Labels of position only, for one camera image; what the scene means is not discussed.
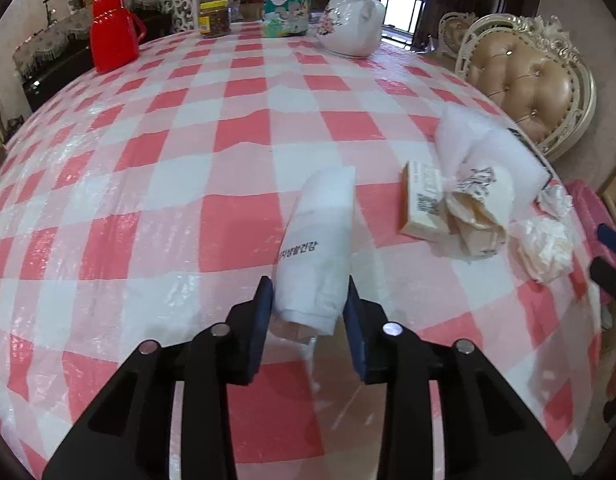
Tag yellow lid jar centre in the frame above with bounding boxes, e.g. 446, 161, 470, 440
198, 0, 231, 38

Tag white porcelain teapot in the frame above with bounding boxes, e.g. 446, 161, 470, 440
317, 0, 385, 58

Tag white paper packet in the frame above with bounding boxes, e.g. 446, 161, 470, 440
273, 166, 357, 340

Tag large white tissue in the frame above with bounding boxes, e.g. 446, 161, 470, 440
513, 217, 574, 285

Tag white foam block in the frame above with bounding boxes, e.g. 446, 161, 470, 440
435, 103, 550, 218

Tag red thermos jug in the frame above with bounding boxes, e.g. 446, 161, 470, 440
89, 0, 146, 74

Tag black carton box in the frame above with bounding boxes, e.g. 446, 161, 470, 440
509, 128, 555, 181

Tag pink checkered plastic tablecloth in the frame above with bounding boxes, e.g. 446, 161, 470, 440
0, 25, 600, 476

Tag cream tufted leather chair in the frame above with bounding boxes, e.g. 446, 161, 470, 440
454, 13, 598, 162

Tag cream paper bag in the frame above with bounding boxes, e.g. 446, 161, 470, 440
445, 162, 515, 258

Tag small cream labelled box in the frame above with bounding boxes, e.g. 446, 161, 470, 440
400, 160, 450, 240

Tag small white tissue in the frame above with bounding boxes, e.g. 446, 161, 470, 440
537, 183, 573, 219

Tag pink lined trash bin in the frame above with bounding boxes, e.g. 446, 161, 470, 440
566, 180, 616, 304

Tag black piano with lace cover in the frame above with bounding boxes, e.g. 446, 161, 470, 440
12, 4, 175, 111

